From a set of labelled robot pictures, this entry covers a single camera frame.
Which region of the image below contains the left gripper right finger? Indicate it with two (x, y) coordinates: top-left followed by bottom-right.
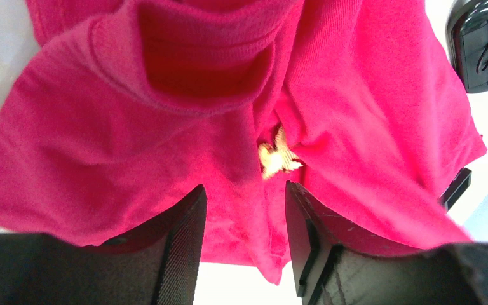
(285, 182), (488, 304)

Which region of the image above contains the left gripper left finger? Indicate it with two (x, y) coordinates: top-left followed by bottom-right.
(0, 185), (207, 304)

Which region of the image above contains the gold orange brooch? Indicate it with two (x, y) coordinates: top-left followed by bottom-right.
(258, 126), (304, 180)

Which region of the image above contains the magenta red garment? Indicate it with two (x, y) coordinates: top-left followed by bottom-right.
(0, 1), (486, 284)

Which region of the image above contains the black poker chip case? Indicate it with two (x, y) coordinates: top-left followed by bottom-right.
(446, 0), (488, 94)

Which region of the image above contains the black square frame upper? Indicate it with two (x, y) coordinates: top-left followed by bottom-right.
(440, 168), (472, 210)

